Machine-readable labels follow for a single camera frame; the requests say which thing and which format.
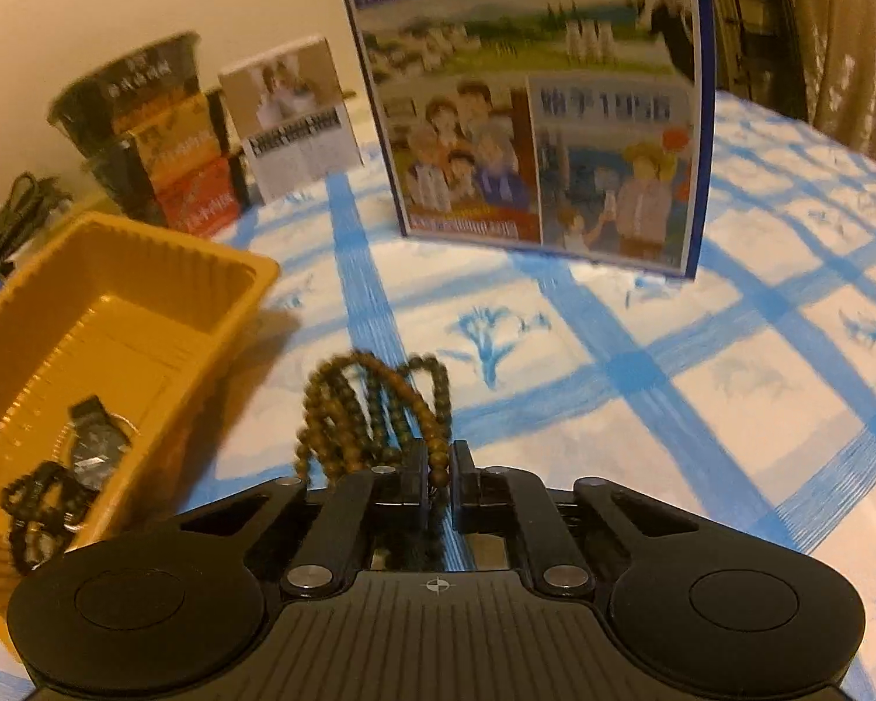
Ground blue illustrated milk carton box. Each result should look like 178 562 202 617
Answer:
331 0 718 283

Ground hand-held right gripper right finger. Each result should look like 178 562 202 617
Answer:
449 439 709 599

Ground brown wooden bead necklace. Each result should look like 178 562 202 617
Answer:
293 349 455 530

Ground black bead bracelet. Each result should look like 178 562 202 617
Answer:
0 460 95 577

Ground white photo printed box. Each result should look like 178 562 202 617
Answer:
217 35 364 206

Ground black cable bundle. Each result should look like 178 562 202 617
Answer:
0 171 75 280

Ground black instant noodle bowl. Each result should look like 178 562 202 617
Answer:
47 30 207 159

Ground black metal rack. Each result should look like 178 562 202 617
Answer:
707 0 810 124

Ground beige patterned curtain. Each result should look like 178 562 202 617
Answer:
794 0 876 178

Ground blue checked white cloth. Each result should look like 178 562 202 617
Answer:
0 91 876 701

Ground yellow plastic tray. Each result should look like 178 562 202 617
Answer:
0 210 283 645

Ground red label noodle bowl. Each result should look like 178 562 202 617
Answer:
152 152 251 239

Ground orange label noodle bowl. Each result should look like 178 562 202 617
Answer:
86 89 229 200

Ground black strap wristwatch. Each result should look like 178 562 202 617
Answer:
60 394 134 492

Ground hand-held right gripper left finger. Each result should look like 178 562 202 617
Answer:
168 441 431 601

